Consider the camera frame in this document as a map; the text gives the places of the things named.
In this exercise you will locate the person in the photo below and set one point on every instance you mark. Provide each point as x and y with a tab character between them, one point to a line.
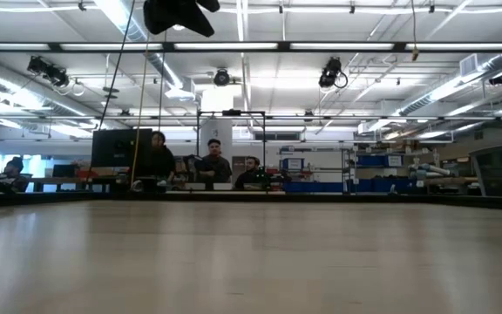
160	159
214	165
251	174
14	172

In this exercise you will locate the black overhead frame beam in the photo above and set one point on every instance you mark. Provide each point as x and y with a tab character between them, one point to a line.
251	46

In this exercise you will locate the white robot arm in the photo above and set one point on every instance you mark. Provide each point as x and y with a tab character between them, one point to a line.
429	169

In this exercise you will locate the black flat monitor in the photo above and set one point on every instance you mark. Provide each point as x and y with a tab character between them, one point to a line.
120	148

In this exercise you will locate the blue storage bin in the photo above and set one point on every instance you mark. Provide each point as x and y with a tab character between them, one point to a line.
312	187

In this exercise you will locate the black ceiling camera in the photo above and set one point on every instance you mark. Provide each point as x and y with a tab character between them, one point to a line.
330	73
221	77
48	72

